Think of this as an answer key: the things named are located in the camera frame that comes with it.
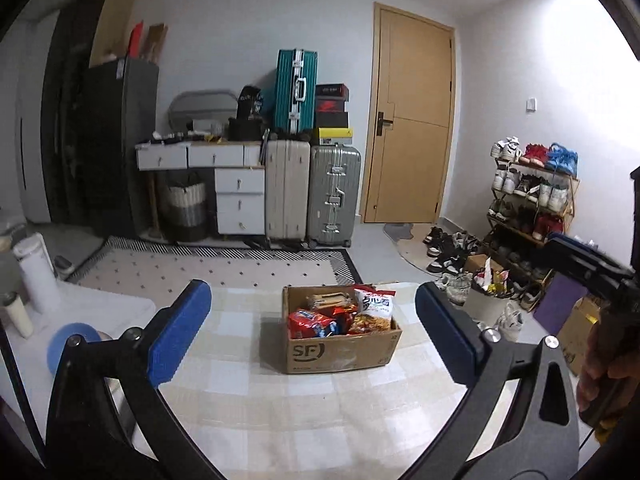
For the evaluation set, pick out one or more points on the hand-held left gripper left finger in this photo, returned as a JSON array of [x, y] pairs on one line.
[[180, 330]]

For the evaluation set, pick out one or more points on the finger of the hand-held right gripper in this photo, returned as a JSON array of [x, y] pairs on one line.
[[575, 247]]

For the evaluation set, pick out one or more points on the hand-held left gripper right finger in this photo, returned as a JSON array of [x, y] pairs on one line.
[[445, 330]]

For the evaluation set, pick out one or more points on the white red snack packet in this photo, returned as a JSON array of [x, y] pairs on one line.
[[372, 310]]

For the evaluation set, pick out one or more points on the red black snack packet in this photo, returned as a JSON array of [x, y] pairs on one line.
[[345, 310]]

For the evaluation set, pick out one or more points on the cardboard box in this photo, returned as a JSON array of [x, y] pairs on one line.
[[340, 355]]

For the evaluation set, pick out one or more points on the clear sandwich biscuit packet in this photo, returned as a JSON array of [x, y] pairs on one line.
[[327, 299]]

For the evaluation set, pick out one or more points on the person's right hand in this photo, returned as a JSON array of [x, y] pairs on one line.
[[590, 365]]

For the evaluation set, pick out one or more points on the white trash bin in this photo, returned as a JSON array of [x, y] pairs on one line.
[[482, 305]]

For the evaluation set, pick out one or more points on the brown printed carton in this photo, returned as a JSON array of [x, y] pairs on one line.
[[575, 340]]

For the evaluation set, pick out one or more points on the wooden shoe rack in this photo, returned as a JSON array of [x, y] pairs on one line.
[[520, 236]]

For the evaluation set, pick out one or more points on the purple paper bag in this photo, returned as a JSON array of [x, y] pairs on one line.
[[560, 305]]

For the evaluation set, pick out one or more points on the white sneakers pair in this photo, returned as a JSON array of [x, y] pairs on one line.
[[510, 322]]

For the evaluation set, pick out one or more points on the heap of dark shoes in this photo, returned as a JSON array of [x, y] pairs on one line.
[[440, 250]]

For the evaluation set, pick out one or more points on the beige round mat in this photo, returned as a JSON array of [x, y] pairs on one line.
[[410, 257]]

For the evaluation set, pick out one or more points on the white side table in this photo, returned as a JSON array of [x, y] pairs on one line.
[[100, 300]]

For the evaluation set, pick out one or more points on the blue bowl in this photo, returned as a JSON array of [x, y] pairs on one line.
[[77, 329]]

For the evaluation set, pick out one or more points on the shoe rack with shoes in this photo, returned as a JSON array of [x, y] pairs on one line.
[[535, 152]]

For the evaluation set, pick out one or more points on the grey doormat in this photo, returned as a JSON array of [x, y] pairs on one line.
[[400, 232]]

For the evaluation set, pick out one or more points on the woven laundry basket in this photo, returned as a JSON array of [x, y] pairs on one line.
[[182, 210]]

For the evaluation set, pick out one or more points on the white dressing table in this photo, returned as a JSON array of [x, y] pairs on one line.
[[240, 205]]

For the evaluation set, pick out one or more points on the beige checked tablecloth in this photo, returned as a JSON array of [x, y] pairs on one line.
[[300, 410]]

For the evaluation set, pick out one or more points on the white thermal carafe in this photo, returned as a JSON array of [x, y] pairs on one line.
[[40, 280]]

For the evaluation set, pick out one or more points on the white tumbler dark lid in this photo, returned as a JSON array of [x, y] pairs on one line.
[[17, 317]]

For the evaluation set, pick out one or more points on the wooden door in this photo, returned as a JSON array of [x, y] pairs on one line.
[[410, 170]]

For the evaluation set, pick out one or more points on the white suitcase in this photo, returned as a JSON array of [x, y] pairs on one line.
[[287, 190]]

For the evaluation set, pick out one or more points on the silver suitcase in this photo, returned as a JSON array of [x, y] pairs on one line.
[[320, 195]]

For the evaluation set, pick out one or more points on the dark grey refrigerator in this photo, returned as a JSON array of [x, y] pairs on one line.
[[120, 150]]

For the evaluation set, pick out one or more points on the black storage box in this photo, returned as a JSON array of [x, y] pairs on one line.
[[246, 130]]

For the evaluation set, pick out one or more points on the grey arched mirror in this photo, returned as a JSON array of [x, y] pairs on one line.
[[200, 107]]

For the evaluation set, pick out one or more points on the yellow black shoe box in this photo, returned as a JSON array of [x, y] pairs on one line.
[[334, 136]]

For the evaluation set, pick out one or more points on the black printed paper bag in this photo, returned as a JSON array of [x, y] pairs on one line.
[[249, 102]]

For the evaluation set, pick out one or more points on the plain black shoe box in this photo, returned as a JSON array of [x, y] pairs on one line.
[[331, 120]]

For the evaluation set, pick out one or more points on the black cabinet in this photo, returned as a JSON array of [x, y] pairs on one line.
[[65, 110]]

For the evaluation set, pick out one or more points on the red black shoe box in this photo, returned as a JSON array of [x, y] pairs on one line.
[[331, 105]]

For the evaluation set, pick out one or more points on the teal suitcase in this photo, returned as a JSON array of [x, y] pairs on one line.
[[285, 90]]

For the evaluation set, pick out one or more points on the white wardrobe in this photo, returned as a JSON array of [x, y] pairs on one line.
[[30, 110]]

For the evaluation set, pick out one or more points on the brown cardboard piece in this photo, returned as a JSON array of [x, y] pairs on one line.
[[156, 42]]

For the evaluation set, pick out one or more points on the red paper bag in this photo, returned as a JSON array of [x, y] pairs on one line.
[[136, 40]]

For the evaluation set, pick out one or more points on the large flat cardboard sheet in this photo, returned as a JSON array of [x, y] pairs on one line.
[[112, 20]]

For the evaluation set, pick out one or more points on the white light switch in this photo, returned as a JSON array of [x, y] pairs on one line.
[[531, 104]]

